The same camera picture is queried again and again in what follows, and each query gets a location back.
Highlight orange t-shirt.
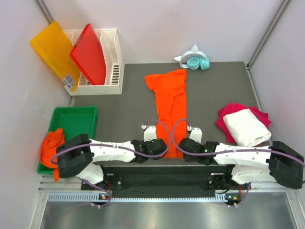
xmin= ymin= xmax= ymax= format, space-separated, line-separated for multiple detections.
xmin=144 ymin=69 xmax=187 ymax=143
xmin=40 ymin=128 xmax=65 ymax=183

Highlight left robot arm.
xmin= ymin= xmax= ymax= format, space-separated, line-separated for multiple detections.
xmin=52 ymin=134 xmax=168 ymax=189

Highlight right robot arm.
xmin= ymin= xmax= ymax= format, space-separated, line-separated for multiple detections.
xmin=177 ymin=138 xmax=305 ymax=189

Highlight white folded t-shirt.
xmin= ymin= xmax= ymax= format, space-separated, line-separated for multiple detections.
xmin=223 ymin=109 xmax=272 ymax=147

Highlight magenta folded t-shirt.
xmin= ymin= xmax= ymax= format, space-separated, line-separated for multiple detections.
xmin=215 ymin=102 xmax=272 ymax=144

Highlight green plastic bin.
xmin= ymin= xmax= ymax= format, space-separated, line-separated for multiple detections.
xmin=37 ymin=106 xmax=98 ymax=175

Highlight orange t-shirt in bin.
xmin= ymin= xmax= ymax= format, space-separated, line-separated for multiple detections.
xmin=40 ymin=128 xmax=65 ymax=183

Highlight teal cat-ear headphones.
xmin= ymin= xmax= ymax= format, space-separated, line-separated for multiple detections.
xmin=174 ymin=45 xmax=210 ymax=71

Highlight red folder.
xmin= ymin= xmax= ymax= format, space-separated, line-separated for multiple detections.
xmin=70 ymin=24 xmax=107 ymax=85

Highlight white file organizer basket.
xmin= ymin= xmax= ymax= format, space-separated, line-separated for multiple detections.
xmin=64 ymin=29 xmax=124 ymax=96

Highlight yellow folder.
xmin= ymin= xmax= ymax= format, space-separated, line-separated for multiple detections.
xmin=30 ymin=21 xmax=81 ymax=92

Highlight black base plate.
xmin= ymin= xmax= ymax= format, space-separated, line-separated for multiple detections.
xmin=81 ymin=165 xmax=247 ymax=198

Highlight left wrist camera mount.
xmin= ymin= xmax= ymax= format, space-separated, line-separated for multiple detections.
xmin=141 ymin=125 xmax=157 ymax=142

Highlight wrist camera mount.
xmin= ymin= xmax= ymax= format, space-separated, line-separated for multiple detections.
xmin=187 ymin=125 xmax=202 ymax=143
xmin=141 ymin=125 xmax=157 ymax=142

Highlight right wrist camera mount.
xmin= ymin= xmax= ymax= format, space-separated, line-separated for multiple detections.
xmin=187 ymin=125 xmax=202 ymax=143

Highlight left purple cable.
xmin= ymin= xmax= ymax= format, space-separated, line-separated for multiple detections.
xmin=50 ymin=120 xmax=172 ymax=208

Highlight purple cable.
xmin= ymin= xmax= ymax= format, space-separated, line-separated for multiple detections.
xmin=173 ymin=118 xmax=305 ymax=208
xmin=50 ymin=120 xmax=172 ymax=208

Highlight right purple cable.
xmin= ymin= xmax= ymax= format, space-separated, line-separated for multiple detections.
xmin=173 ymin=118 xmax=305 ymax=208

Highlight aluminium frame rail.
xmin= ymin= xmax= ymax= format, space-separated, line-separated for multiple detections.
xmin=38 ymin=173 xmax=298 ymax=203

